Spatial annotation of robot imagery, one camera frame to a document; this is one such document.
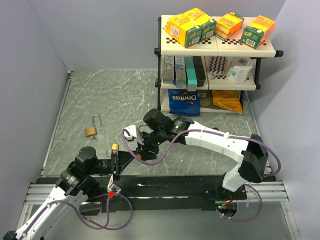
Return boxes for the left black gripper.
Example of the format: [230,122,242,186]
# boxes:
[85,149,137,180]

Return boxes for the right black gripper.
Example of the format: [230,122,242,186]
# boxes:
[136,128,167,162]

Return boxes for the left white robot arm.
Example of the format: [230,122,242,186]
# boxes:
[3,146,134,240]

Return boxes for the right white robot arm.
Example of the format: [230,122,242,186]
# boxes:
[130,108,269,199]

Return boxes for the small brass padlock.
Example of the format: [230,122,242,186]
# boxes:
[106,140,119,157]

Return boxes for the large brass padlock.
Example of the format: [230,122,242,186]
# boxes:
[84,114,103,140]

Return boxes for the blue Doritos bag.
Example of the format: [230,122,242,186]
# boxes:
[168,89,201,117]

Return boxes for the brown snack bag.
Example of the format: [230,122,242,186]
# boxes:
[197,89,214,109]

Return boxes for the teal box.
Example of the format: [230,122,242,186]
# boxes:
[184,56,198,92]

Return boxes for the black green box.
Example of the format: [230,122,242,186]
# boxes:
[193,56,206,87]

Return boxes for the yellow honey dijon bag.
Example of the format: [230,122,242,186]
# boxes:
[211,90,243,115]

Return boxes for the beige three tier shelf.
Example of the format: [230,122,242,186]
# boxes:
[154,15,284,112]

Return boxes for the purple zigzag sponge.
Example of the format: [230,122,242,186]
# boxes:
[208,56,228,76]

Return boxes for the toilet paper roll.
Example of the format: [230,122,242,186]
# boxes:
[226,57,253,84]

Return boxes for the yellow sponge box left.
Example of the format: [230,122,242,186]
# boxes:
[165,13,203,48]

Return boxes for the yellow sponge box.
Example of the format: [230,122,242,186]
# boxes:
[184,7,217,42]
[165,13,203,48]

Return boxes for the orange sponge pack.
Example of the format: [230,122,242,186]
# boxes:
[214,12,245,40]

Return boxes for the orange green sponge box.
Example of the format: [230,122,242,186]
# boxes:
[240,15,276,49]

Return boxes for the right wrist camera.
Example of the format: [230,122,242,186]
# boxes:
[124,125,137,142]

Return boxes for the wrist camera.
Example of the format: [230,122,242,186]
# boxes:
[107,175,121,198]
[124,125,137,142]

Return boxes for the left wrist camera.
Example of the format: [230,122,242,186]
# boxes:
[107,175,121,198]

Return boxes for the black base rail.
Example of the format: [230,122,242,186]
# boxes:
[36,174,251,214]

